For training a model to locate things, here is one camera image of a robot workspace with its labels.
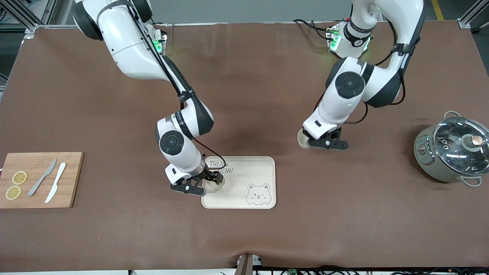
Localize cream bear print tray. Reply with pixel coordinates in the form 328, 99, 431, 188
201, 156, 276, 209

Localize bamboo cutting board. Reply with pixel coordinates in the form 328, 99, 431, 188
0, 152, 84, 209

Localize grey cooking pot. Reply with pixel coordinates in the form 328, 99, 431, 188
414, 111, 489, 188

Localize white plastic knife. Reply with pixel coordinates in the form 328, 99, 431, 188
45, 162, 67, 204

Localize glass pot lid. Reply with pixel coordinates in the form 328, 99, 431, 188
434, 117, 489, 176

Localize grey plastic knife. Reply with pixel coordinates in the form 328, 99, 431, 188
28, 159, 57, 197

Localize black base cables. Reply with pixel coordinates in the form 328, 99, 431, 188
293, 18, 334, 41

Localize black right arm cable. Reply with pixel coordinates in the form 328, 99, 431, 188
124, 0, 227, 163

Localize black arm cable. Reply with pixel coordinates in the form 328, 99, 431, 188
313, 15, 421, 125
124, 0, 227, 163

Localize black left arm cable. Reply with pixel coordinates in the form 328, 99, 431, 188
313, 15, 421, 125

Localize aluminium frame post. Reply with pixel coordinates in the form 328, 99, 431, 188
458, 0, 489, 29

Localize aluminium frame profile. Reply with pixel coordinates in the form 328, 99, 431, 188
0, 0, 58, 39

